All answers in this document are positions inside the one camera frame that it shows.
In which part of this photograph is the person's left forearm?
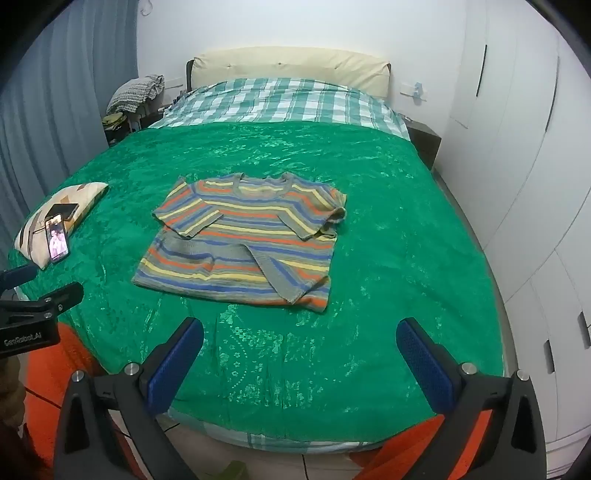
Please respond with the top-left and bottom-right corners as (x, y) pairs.
(0, 356), (26, 428)

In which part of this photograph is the person's orange knit garment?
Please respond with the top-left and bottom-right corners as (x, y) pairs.
(18, 323), (495, 480)

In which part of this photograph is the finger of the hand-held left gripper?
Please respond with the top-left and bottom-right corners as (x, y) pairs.
(0, 264), (38, 291)
(28, 282), (85, 320)

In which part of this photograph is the small patterned pillow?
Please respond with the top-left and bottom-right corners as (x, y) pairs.
(14, 181), (110, 271)

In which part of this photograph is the dark bedside table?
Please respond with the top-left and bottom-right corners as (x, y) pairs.
(404, 117), (443, 172)

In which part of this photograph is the blue-grey curtain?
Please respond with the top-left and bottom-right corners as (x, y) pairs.
(0, 0), (139, 222)

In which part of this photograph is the smartphone with lit screen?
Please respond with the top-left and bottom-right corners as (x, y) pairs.
(45, 213), (71, 264)

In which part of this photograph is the olive green cloth bundle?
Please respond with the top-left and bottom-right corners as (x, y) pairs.
(102, 113), (136, 136)

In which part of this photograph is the green floral blanket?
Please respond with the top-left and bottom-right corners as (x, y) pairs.
(9, 121), (506, 446)

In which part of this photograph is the cream padded headboard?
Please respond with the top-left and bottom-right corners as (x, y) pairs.
(186, 46), (392, 100)

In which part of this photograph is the dark smartphone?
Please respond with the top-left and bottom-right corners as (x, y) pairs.
(44, 202), (80, 220)

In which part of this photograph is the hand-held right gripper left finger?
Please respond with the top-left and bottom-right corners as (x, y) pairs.
(54, 316), (205, 480)

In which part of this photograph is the grey checked cloth pile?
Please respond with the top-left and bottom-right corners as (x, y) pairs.
(107, 75), (165, 116)

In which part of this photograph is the green checked bedsheet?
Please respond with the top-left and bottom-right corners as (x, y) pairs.
(147, 78), (411, 141)

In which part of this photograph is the striped knit sweater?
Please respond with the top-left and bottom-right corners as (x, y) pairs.
(131, 172), (348, 315)

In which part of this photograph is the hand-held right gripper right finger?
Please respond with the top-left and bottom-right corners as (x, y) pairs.
(396, 318), (546, 480)

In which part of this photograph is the white wardrobe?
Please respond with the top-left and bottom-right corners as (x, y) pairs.
(431, 0), (591, 462)

